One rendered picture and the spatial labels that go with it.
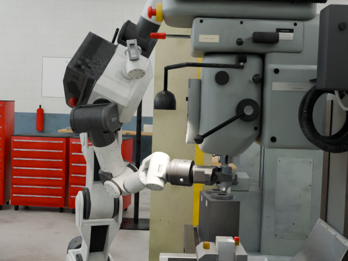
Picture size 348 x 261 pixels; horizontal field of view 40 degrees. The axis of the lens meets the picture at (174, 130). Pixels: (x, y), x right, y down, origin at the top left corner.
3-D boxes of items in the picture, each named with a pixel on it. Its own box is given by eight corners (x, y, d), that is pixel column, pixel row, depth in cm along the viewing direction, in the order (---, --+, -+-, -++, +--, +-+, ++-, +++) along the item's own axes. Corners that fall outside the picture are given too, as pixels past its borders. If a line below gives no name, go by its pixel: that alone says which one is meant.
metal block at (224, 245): (217, 260, 145) (217, 241, 144) (215, 254, 151) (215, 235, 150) (233, 261, 145) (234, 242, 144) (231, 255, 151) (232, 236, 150)
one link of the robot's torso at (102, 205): (76, 217, 216) (77, 115, 217) (114, 215, 223) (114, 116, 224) (83, 222, 202) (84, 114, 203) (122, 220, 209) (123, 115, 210)
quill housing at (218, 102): (199, 156, 145) (203, 51, 143) (196, 149, 166) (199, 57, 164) (261, 158, 145) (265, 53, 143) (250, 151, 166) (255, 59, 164)
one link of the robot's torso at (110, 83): (46, 121, 193) (59, 71, 164) (83, 64, 212) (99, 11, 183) (112, 154, 196) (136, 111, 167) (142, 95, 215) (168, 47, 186)
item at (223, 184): (232, 185, 157) (233, 168, 157) (229, 187, 153) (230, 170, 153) (218, 184, 159) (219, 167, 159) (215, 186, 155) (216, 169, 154)
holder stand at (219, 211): (207, 248, 183) (209, 197, 182) (197, 233, 205) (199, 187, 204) (238, 248, 184) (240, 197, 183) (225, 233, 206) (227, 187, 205)
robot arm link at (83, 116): (82, 148, 173) (70, 116, 165) (89, 133, 180) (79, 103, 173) (112, 146, 170) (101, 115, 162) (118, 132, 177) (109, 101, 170)
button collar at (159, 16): (156, 19, 150) (156, 1, 150) (156, 23, 156) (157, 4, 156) (162, 20, 150) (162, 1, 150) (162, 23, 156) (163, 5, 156)
